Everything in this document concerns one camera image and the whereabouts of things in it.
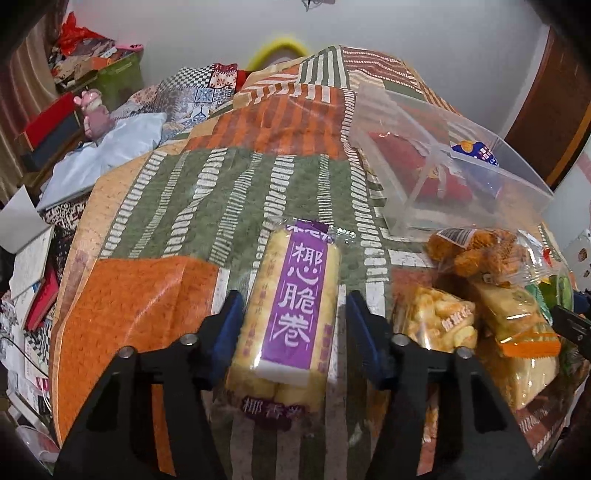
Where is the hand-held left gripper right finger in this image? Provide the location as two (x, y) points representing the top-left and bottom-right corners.
(345, 290), (540, 480)

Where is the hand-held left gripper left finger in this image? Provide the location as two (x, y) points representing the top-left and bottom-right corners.
(54, 290), (247, 480)

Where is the green snack packet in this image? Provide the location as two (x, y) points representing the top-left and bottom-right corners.
(526, 272), (575, 324)

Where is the orange rice cracker packet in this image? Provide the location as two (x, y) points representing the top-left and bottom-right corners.
(466, 277), (564, 411)

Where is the purple label roll snack packet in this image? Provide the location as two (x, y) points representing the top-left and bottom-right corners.
(213, 220), (356, 423)

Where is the orange fried snack bag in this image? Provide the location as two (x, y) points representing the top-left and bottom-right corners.
(424, 227), (550, 278)

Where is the clear plastic container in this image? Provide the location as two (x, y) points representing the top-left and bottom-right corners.
(344, 82), (555, 238)

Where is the striped patchwork tablecloth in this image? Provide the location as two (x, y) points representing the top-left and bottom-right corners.
(50, 45), (568, 480)

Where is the yellow puffed snack packet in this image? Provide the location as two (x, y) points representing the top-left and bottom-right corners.
(392, 285), (479, 358)

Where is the white cabinet with pink print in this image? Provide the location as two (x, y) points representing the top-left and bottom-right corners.
(551, 161), (591, 278)

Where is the red snack packet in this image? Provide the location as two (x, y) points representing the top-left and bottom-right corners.
(369, 131), (472, 204)

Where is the blue and orange snack packet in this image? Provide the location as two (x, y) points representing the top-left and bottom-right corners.
(451, 141), (499, 168)

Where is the brown wooden door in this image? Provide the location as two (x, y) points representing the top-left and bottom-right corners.
(503, 23), (591, 190)

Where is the stack of books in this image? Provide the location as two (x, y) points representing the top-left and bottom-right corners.
(9, 226), (61, 333)

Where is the light blue cloth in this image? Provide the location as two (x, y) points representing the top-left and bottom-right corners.
(37, 111), (169, 210)

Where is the checkered floral quilt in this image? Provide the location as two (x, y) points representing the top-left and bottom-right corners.
(111, 62), (259, 139)

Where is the white paper sheet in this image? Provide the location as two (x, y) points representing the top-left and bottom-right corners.
(0, 187), (47, 254)

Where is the pink toy figure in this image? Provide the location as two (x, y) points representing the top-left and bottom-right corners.
(74, 89), (116, 139)

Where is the green box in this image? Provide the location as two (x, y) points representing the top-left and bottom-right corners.
(95, 51), (145, 112)

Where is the red flat box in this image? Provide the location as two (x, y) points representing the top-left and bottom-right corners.
(23, 95), (81, 148)

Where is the red plastic bag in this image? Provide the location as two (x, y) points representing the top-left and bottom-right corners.
(58, 11), (105, 47)

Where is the yellow ring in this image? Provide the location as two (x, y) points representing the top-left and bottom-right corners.
(247, 38), (309, 70)

